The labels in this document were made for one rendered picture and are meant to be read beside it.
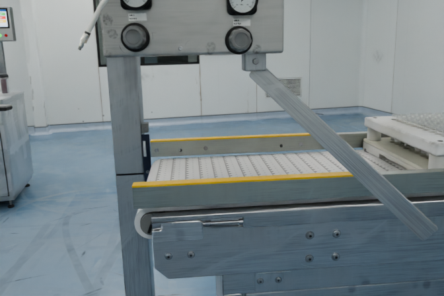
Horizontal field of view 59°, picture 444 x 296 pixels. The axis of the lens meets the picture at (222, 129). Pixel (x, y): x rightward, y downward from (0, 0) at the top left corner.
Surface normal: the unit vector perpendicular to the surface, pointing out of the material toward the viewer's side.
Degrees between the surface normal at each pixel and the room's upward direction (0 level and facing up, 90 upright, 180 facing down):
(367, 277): 90
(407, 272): 90
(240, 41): 90
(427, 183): 90
